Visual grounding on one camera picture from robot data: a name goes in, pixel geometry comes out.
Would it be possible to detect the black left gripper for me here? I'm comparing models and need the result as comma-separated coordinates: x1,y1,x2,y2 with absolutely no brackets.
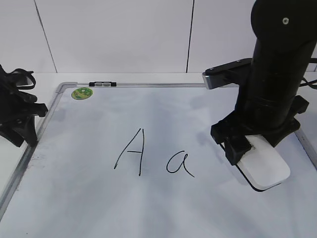
0,68,48,147

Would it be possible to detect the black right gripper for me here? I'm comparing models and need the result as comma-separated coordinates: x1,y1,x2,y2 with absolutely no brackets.
211,96,309,166

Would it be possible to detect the white board eraser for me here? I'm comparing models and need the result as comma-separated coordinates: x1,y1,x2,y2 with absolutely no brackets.
223,135,291,192

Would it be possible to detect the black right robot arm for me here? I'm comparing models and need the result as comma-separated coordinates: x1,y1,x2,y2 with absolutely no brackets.
203,0,317,166

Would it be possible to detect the round green magnet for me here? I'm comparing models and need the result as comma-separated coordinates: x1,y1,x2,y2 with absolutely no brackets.
71,87,93,100

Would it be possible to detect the black grey hanger clip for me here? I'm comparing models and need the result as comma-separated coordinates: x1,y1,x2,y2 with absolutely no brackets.
89,81,117,87

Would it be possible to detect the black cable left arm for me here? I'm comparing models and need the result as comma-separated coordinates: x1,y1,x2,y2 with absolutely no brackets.
4,68,37,91

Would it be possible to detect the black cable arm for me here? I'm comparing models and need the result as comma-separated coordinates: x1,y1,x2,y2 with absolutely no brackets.
298,58,317,90
4,68,37,91

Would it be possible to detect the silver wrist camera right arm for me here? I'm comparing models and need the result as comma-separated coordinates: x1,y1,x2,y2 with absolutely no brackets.
202,58,252,89

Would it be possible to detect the white board with grey frame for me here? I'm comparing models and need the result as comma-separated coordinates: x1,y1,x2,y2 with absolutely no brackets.
0,86,317,238

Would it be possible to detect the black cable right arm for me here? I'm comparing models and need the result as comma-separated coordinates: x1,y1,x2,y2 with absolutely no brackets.
298,58,317,90

